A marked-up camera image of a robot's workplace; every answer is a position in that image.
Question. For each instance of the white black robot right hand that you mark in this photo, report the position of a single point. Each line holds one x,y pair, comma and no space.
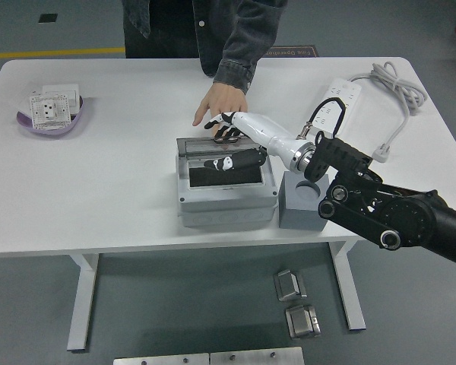
258,127

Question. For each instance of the white table leg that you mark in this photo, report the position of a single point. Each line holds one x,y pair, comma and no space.
83,296
346,281

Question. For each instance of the metal block with latch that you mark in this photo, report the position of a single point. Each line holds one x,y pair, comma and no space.
300,323

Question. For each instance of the grey junction box clear lid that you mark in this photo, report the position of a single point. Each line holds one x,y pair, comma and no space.
220,198

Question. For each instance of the white printed socket panel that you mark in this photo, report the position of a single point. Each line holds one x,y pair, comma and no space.
47,110

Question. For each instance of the white power strip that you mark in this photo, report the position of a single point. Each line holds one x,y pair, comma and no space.
350,94

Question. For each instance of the dark floor sign with text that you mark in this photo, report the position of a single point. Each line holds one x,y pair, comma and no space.
304,52

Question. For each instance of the person's left forearm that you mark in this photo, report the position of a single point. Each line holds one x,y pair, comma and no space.
247,45

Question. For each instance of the black floor patch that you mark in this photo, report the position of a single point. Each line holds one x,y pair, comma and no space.
48,18

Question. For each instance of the yellow floor tape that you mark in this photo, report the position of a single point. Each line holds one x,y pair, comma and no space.
61,53

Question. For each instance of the white plain switch panel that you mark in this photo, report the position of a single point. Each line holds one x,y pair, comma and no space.
74,97

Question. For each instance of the person's left hand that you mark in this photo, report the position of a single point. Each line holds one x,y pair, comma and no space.
224,99

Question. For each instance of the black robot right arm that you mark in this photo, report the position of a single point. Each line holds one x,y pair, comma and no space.
403,216

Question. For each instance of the person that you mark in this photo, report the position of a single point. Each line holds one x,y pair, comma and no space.
163,26

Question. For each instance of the small metal block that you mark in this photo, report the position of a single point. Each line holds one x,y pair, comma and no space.
287,285

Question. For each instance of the grey cube with round hole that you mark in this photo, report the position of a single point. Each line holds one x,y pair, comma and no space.
300,217

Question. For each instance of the purple bowl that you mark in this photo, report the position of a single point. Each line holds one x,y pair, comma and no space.
61,131

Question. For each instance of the white flat card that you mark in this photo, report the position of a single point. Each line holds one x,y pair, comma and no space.
23,108

